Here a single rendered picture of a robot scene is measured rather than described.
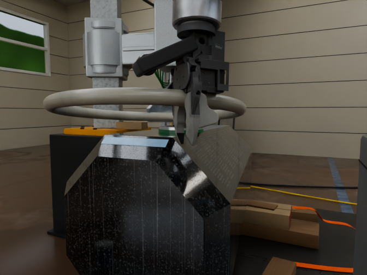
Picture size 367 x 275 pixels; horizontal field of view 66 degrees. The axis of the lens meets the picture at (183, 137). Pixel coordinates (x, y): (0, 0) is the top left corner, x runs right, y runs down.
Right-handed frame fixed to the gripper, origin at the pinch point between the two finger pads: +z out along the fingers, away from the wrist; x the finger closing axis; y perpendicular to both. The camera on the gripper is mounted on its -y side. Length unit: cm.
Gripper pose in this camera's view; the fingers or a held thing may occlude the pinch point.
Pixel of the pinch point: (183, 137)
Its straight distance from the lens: 51.3
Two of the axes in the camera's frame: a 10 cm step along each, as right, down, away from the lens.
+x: -4.0, -0.3, 9.2
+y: 9.2, 0.1, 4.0
